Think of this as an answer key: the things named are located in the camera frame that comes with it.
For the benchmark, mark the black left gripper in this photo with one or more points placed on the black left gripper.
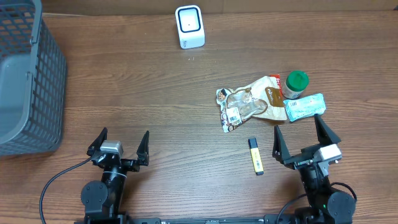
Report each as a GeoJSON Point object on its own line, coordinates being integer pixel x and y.
{"type": "Point", "coordinates": [123, 162]}

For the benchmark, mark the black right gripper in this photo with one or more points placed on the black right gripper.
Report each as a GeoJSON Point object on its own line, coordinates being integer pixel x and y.
{"type": "Point", "coordinates": [302, 158]}

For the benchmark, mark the teal white tissue pack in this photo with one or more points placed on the teal white tissue pack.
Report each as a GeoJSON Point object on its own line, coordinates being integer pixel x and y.
{"type": "Point", "coordinates": [305, 107]}

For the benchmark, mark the yellow glue stick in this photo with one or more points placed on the yellow glue stick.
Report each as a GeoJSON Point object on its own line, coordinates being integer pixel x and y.
{"type": "Point", "coordinates": [256, 157]}

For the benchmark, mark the brown white snack pouch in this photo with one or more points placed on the brown white snack pouch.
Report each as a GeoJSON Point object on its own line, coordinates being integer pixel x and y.
{"type": "Point", "coordinates": [260, 99]}

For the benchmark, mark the grey tape roll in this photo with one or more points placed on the grey tape roll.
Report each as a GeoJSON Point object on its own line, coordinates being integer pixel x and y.
{"type": "Point", "coordinates": [295, 84]}

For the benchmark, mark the red white snack bar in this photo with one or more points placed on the red white snack bar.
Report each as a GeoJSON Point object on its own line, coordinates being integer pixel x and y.
{"type": "Point", "coordinates": [277, 77]}

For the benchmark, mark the grey plastic mesh basket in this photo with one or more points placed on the grey plastic mesh basket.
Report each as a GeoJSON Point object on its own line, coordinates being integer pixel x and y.
{"type": "Point", "coordinates": [33, 81]}

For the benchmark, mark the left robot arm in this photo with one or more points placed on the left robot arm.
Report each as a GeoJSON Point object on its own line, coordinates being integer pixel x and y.
{"type": "Point", "coordinates": [102, 198]}

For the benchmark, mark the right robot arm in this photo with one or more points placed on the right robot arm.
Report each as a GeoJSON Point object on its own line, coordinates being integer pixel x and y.
{"type": "Point", "coordinates": [323, 201]}

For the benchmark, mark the white barcode scanner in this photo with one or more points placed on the white barcode scanner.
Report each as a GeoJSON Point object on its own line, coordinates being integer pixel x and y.
{"type": "Point", "coordinates": [190, 27]}

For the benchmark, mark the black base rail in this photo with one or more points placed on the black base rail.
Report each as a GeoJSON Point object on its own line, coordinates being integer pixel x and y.
{"type": "Point", "coordinates": [217, 221]}

